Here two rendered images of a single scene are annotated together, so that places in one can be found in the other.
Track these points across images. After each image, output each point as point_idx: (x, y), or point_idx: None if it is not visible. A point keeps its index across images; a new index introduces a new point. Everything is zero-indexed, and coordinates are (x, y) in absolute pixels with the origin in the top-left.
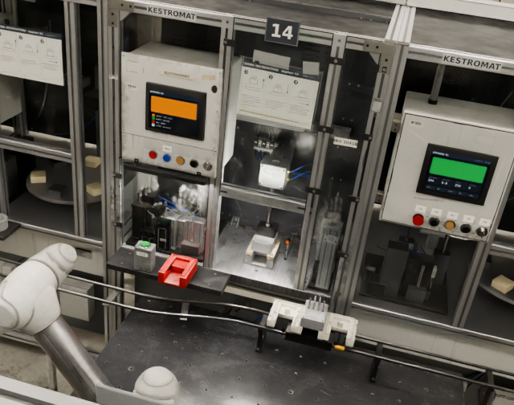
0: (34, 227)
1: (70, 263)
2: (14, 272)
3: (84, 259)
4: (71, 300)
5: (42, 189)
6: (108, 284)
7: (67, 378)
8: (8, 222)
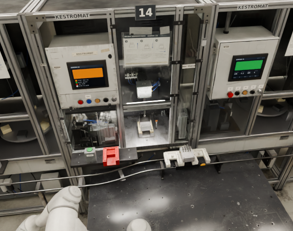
0: (17, 158)
1: (80, 197)
2: (51, 222)
3: (51, 164)
4: (50, 184)
5: (12, 135)
6: (70, 172)
7: None
8: (0, 162)
